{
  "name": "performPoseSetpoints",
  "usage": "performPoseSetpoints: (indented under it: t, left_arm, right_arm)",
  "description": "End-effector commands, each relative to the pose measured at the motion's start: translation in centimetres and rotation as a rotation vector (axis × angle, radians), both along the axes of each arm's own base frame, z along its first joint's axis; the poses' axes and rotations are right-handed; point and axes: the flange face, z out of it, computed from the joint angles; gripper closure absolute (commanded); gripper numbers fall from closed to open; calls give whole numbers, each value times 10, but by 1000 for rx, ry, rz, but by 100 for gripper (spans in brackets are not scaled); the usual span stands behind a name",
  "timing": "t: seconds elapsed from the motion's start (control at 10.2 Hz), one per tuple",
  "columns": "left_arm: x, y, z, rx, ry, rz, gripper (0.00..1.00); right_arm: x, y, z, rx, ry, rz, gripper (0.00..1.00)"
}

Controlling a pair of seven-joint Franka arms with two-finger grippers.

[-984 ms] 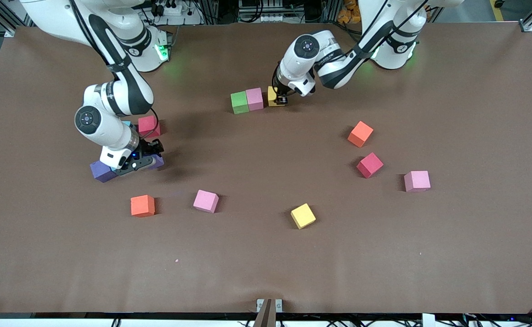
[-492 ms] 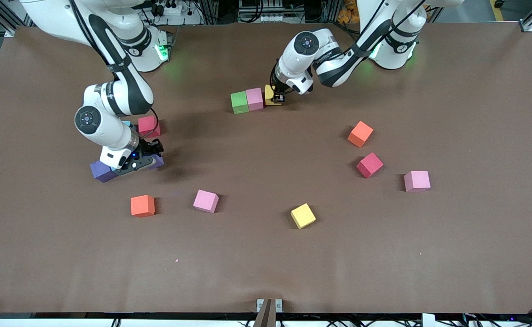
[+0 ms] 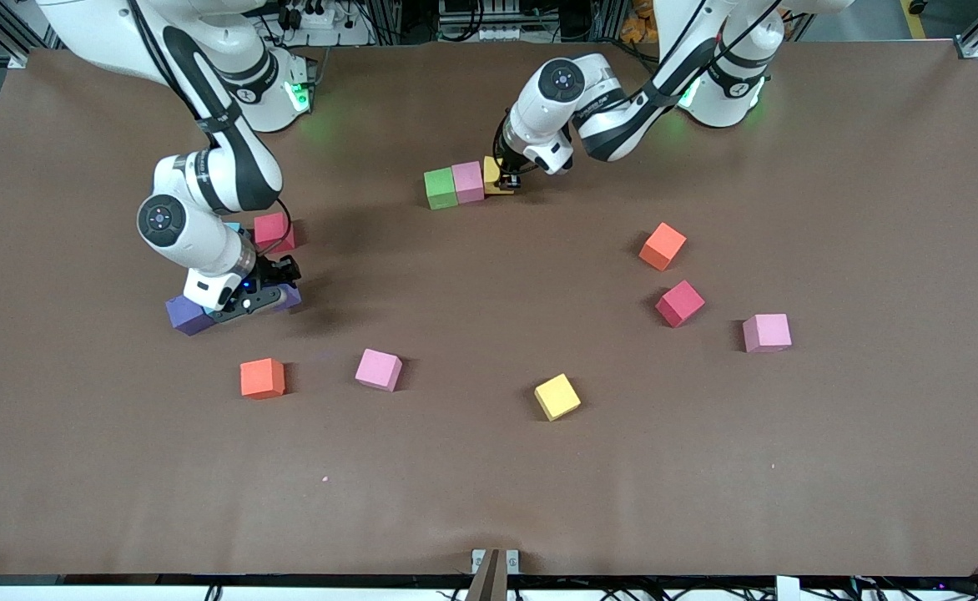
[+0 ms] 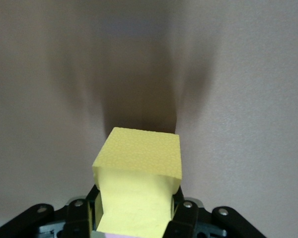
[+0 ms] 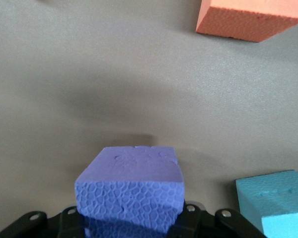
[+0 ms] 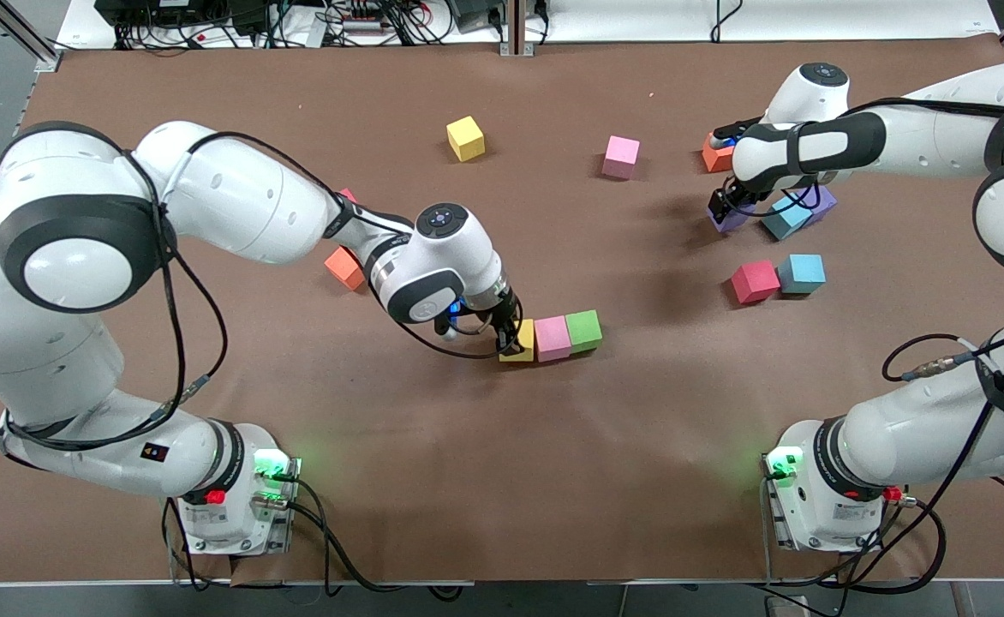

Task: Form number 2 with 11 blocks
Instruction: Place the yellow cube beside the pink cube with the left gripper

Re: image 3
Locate yellow foam cube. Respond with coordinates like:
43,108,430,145
482,156,515,196
534,373,582,422

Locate pink foam cube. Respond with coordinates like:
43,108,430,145
355,348,403,393
451,161,486,204
743,313,793,354

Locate green foam cube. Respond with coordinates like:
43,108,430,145
423,168,458,210

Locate red foam cube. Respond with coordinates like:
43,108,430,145
255,211,296,255
655,280,706,328

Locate orange foam cube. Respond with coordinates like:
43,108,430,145
239,358,286,400
638,221,688,272

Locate white electronics box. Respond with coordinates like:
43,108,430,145
437,0,540,43

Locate bag of oranges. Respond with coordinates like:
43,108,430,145
620,0,661,44

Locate white power strip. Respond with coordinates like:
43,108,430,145
276,0,373,47

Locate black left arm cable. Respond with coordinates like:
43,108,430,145
493,0,782,172

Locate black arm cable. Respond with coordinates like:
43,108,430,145
493,0,782,172
126,0,294,260

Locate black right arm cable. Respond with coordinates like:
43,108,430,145
126,0,294,260

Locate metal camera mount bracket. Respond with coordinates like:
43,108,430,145
466,548,521,601

